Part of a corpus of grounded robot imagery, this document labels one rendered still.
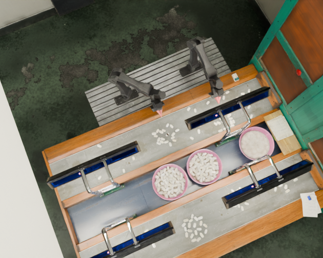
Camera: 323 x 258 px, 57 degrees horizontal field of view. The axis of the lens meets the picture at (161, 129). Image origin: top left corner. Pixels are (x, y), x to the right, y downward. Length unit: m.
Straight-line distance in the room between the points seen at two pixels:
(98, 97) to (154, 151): 0.67
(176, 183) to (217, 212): 0.37
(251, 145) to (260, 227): 0.60
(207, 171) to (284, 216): 0.62
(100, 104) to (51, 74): 1.14
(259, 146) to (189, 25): 1.78
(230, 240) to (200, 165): 0.57
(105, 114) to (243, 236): 1.39
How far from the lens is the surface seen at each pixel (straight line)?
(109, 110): 2.49
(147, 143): 2.31
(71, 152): 2.38
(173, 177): 2.26
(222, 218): 2.29
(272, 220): 2.36
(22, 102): 3.52
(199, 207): 2.27
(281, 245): 3.21
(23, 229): 0.23
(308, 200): 2.46
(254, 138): 2.43
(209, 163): 2.30
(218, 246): 2.27
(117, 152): 1.93
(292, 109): 2.38
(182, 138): 2.32
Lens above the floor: 2.99
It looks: 75 degrees down
